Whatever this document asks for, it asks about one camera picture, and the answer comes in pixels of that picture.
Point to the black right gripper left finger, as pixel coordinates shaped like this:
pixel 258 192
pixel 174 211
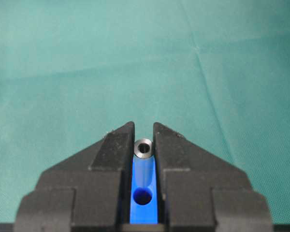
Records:
pixel 87 192

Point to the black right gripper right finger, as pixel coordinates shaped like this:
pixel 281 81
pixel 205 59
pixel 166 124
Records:
pixel 201 192

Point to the small silver metal shaft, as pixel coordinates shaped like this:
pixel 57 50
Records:
pixel 143 148

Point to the blue plastic gear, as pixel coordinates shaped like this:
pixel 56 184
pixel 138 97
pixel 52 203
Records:
pixel 143 200

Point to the green cloth mat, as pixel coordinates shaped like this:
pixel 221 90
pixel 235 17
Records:
pixel 216 71

